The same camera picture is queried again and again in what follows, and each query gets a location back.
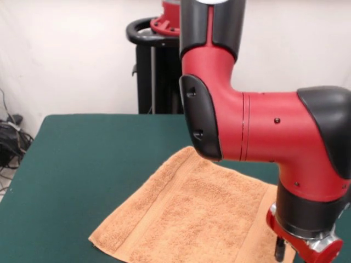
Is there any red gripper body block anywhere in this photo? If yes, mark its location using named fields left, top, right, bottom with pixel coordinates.
left=265, top=204, right=345, bottom=263

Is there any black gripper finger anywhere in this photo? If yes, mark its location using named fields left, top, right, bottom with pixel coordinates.
left=275, top=236, right=286, bottom=262

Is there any orange terry towel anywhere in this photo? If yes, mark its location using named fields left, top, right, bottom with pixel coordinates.
left=88, top=145, right=297, bottom=263

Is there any dark green table cloth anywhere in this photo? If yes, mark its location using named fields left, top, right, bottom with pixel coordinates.
left=0, top=114, right=351, bottom=263

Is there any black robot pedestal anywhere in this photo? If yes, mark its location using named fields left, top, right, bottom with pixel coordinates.
left=126, top=18, right=184, bottom=115

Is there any black floor cable tangle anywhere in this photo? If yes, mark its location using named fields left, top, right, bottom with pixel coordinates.
left=0, top=87, right=35, bottom=192

